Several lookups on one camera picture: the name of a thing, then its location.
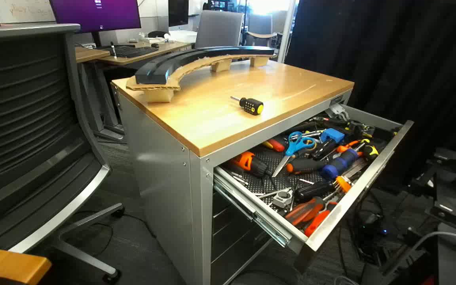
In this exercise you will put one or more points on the white silver tool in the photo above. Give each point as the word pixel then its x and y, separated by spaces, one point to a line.
pixel 338 111

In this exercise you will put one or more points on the wooden table corner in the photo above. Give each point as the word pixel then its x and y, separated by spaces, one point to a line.
pixel 6 263

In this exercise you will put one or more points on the curved wooden black track piece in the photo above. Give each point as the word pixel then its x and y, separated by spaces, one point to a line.
pixel 185 60

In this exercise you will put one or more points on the black computer monitor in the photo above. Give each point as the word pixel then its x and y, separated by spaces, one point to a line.
pixel 177 11

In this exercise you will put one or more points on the grey metal tool drawer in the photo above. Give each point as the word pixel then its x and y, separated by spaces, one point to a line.
pixel 343 206

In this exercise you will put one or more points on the blue plastic block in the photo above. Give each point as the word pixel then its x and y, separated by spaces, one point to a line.
pixel 332 135

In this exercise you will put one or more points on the long wooden office desk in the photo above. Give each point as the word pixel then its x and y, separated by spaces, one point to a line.
pixel 133 59

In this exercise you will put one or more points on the black yellow stubby screwdriver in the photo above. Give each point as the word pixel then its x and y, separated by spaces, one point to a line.
pixel 250 104

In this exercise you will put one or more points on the black mesh office chair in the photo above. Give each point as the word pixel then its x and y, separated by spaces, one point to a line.
pixel 22 131

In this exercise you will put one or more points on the grey metal tool cabinet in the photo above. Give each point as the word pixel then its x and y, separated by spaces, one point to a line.
pixel 164 158

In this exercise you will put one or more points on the black computer keyboard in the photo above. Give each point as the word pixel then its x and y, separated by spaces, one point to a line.
pixel 129 51

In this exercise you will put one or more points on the grey fabric office chair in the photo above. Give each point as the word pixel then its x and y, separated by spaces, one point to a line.
pixel 218 28

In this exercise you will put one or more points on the silver metal socket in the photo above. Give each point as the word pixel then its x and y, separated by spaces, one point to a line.
pixel 281 199

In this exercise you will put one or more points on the yellow black long screwdriver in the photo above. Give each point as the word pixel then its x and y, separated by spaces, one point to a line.
pixel 370 150

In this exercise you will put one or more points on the red utility cutter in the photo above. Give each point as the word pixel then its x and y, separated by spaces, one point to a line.
pixel 304 211

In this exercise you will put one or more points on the purple screen computer monitor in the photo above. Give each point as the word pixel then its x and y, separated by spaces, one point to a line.
pixel 95 13

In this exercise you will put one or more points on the black curtain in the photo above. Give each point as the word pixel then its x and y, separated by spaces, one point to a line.
pixel 395 57

